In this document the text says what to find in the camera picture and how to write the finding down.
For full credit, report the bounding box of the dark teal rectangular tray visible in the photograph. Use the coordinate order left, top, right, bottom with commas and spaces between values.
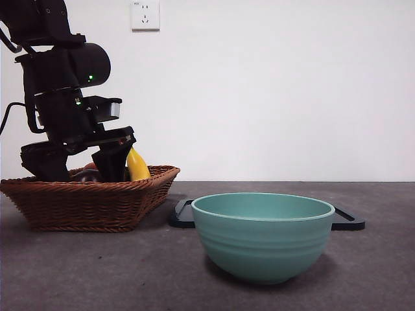
168, 198, 366, 231

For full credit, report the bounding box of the yellow banana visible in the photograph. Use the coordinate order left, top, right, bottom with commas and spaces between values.
125, 146, 152, 182

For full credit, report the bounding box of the dark red plum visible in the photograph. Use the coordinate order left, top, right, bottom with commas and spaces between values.
69, 168, 102, 183

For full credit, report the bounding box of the teal ribbed bowl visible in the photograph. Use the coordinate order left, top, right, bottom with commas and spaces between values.
191, 192, 336, 286

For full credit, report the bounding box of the pale grey camera box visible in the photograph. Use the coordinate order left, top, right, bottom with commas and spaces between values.
84, 96, 123, 123

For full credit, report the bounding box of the brown wicker basket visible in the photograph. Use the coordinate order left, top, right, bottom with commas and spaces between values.
0, 165, 182, 233

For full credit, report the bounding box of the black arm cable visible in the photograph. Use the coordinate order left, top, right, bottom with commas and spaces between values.
0, 102, 29, 134

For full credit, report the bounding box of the white wall socket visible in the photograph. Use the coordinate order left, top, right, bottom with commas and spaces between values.
131, 0, 161, 32

